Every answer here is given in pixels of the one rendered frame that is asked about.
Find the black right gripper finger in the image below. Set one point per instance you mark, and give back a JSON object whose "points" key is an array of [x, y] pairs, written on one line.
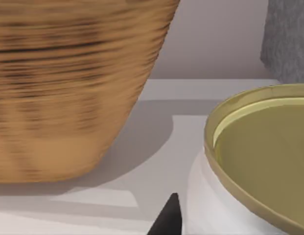
{"points": [[169, 218]]}

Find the white can with gold lid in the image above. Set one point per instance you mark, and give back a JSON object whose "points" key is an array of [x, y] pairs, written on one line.
{"points": [[259, 156]]}

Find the brown woven basket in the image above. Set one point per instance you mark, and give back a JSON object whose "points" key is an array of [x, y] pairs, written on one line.
{"points": [[63, 85]]}

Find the grey felt object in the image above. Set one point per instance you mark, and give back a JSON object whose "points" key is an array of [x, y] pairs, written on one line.
{"points": [[287, 39]]}

